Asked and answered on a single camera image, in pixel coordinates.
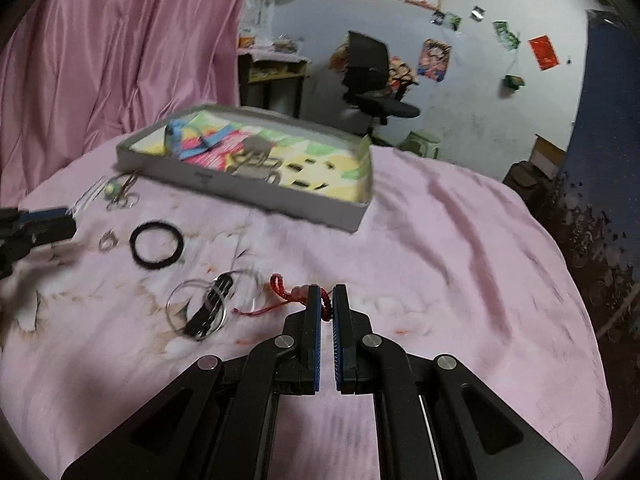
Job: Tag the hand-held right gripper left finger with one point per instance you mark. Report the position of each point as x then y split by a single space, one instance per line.
314 340

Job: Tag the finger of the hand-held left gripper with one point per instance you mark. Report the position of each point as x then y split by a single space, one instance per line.
40 237
45 214

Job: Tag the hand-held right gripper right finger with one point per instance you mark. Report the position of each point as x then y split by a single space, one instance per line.
341 345

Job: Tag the grey shallow cardboard box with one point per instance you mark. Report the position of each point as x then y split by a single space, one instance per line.
300 200

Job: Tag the silver bangle with black clip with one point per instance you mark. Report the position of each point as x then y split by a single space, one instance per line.
170 310

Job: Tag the clear bangle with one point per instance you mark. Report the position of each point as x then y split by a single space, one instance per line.
257 300

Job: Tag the black hair clip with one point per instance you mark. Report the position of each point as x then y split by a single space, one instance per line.
210 305

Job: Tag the blue wristwatch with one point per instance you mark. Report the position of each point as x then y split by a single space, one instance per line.
175 135

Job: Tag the colourful cartoon paper sheet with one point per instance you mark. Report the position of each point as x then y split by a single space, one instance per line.
345 170

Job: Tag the pink curtain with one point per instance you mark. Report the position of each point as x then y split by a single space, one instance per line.
125 35

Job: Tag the beige hair claw clip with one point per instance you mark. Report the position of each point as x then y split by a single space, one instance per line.
255 147

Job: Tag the green plastic stool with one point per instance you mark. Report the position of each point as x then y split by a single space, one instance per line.
422 142

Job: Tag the wooden desk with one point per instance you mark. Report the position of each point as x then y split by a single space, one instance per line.
280 67

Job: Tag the desk clutter pile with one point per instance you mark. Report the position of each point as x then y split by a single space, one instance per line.
275 44

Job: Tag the black office chair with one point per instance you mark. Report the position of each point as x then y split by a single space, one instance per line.
367 55

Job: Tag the colourful cartoon wall picture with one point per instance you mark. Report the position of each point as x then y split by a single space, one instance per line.
400 72

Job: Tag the cartoon wall poster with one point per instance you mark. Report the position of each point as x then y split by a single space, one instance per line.
434 60

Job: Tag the green hanging wall ornament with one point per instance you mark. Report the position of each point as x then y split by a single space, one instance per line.
513 82

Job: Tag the small wall photo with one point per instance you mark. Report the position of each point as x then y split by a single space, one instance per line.
478 13
447 20
506 35

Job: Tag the blue starry wall cloth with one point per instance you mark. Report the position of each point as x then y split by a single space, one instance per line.
605 110

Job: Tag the red paper wall decoration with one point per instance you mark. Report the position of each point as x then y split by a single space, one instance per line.
542 52

